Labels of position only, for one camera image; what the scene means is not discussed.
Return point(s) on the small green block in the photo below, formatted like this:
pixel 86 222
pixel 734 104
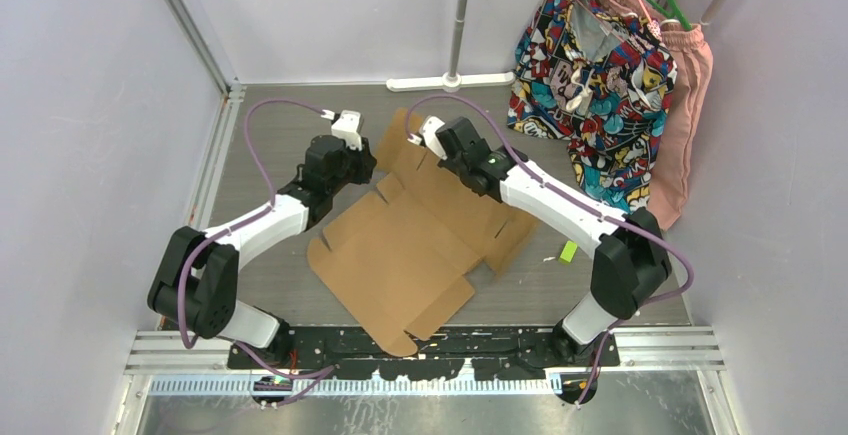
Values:
pixel 568 252

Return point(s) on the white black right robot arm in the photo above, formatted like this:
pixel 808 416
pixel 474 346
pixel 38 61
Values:
pixel 628 261

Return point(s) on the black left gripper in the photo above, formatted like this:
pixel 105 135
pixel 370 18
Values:
pixel 365 161

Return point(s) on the brown cardboard box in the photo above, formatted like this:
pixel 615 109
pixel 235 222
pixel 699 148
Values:
pixel 397 259

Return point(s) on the white rack stand with pole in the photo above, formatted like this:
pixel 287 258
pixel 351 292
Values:
pixel 451 81

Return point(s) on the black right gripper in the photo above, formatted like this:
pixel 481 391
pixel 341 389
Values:
pixel 447 164

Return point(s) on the colourful cartoon print garment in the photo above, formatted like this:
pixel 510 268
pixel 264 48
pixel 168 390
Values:
pixel 603 83

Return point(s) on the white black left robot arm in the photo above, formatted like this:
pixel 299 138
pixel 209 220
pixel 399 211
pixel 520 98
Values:
pixel 196 282

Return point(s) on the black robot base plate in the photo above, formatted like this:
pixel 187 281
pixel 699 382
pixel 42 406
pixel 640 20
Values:
pixel 494 355

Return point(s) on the pink garment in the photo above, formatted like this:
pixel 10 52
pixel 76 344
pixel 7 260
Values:
pixel 669 187

